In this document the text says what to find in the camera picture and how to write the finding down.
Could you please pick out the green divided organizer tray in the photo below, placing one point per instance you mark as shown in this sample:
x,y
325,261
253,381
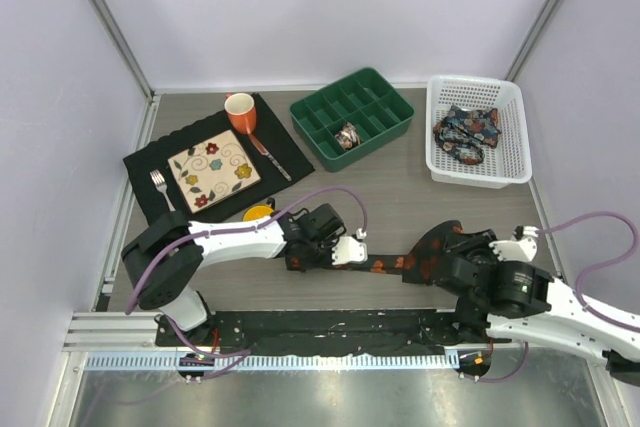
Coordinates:
x,y
364,98

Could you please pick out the square floral ceramic plate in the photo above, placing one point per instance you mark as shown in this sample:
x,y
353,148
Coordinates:
x,y
211,171

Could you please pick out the aluminium frame rail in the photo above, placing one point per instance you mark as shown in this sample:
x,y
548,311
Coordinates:
x,y
117,331

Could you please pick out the white plastic basket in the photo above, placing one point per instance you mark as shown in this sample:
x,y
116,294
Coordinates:
x,y
510,162

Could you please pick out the rolled tie in tray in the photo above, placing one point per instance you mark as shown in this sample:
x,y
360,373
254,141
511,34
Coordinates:
x,y
348,137

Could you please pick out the orange handled table knife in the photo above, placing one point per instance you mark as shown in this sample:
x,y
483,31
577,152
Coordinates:
x,y
265,152

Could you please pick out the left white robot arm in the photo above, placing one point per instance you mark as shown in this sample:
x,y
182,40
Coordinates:
x,y
161,261

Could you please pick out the yellow plastic mug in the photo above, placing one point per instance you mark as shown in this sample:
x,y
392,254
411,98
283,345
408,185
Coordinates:
x,y
261,210

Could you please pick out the orange ceramic mug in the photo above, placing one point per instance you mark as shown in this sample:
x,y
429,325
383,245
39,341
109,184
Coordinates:
x,y
241,111

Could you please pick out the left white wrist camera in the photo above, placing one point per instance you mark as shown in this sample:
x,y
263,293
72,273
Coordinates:
x,y
350,249

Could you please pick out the blue floral tie in basket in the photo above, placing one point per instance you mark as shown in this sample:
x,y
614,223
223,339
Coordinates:
x,y
463,134

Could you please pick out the black orange floral tie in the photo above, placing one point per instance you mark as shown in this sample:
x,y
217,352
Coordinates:
x,y
415,267

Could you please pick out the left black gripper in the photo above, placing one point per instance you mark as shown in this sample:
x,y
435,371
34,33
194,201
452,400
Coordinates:
x,y
305,264

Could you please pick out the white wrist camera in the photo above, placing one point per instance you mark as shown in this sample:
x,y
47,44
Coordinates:
x,y
350,249
521,247

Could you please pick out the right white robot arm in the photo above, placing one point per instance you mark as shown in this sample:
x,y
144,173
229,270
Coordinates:
x,y
502,296

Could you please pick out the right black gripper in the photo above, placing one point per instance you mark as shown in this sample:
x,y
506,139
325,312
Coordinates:
x,y
464,242

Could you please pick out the black cloth placemat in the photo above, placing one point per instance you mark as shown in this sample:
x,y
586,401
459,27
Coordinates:
x,y
187,119

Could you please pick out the white slotted cable duct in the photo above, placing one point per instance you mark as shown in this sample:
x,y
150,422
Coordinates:
x,y
178,360

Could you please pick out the silver fork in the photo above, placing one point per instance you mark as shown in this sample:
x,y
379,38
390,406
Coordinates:
x,y
162,187

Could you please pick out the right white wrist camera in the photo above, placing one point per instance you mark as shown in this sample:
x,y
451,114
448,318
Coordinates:
x,y
521,247

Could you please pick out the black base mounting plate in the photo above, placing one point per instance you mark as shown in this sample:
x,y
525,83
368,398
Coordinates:
x,y
334,333

